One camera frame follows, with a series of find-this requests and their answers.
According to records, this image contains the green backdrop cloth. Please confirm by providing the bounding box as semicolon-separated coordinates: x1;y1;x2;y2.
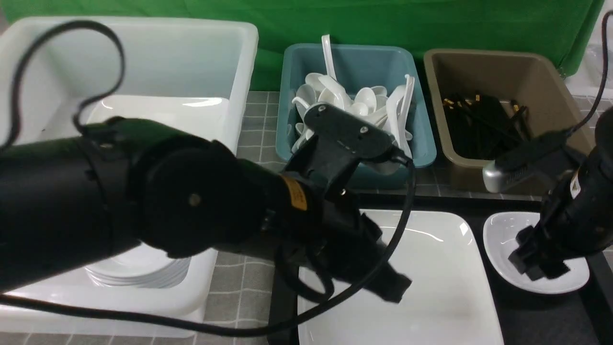
1;0;604;91

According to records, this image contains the stack of white square plates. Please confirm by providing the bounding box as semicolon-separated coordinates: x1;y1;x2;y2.
86;94;236;151

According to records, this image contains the stack of small white dishes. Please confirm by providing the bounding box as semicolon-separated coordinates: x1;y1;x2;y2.
85;244;191;288

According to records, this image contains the black chopsticks pile in bin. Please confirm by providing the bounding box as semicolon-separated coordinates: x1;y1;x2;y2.
442;92;533;160

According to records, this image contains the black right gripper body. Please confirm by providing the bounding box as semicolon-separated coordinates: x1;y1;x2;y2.
508;144;613;282

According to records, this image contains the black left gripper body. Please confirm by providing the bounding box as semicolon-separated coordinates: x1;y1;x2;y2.
273;193;413;303

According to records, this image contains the brown plastic bin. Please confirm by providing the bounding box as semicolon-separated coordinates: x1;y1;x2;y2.
423;49;582;193

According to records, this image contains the small white dish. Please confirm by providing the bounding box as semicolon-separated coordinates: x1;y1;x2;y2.
482;211;590;295

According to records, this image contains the grey checked tablecloth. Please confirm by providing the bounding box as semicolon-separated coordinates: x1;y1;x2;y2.
0;91;613;345

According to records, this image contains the large white square plate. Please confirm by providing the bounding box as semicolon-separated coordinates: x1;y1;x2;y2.
298;210;504;345

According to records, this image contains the pile of white soup spoons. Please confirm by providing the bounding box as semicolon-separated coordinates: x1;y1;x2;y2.
291;34;419;165

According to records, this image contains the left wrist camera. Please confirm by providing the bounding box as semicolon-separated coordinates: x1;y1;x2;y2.
283;103;416;196

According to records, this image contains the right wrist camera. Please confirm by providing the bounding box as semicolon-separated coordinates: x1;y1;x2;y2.
482;131;579;194

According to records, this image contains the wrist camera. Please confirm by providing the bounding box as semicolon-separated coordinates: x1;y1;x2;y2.
482;131;579;194
283;103;416;196

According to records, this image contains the large white plastic tub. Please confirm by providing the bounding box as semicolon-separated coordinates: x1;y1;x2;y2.
12;17;258;322

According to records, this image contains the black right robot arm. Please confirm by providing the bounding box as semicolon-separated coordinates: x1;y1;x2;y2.
504;109;613;280

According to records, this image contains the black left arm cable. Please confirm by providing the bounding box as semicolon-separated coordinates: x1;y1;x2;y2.
0;19;416;337

